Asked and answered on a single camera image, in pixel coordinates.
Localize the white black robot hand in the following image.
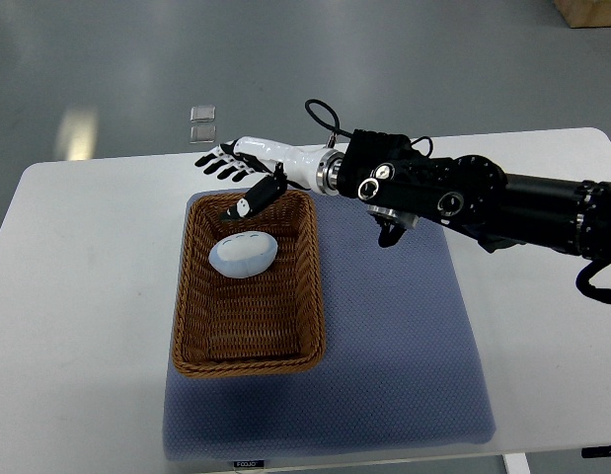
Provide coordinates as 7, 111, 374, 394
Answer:
194, 136, 335, 221

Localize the blue white plush toy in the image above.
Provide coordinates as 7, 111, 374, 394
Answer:
208, 231, 278, 279

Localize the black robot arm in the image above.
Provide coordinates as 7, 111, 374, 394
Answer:
195, 129, 611, 261

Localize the brown wicker basket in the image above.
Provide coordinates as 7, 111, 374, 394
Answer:
171, 191, 326, 378

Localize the lower metal floor plate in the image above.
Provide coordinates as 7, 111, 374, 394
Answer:
190, 124, 217, 143

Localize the metal floor plate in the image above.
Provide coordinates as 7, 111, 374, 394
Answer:
190, 124, 217, 143
190, 105, 216, 123

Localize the upper metal floor plate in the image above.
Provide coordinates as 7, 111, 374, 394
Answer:
190, 105, 216, 123

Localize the blue fabric mat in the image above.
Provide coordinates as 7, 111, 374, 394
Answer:
163, 197, 496, 461

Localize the wooden box corner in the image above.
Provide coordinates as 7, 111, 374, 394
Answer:
553, 0, 611, 29

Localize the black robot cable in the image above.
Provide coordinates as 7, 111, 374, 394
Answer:
574, 259, 611, 306

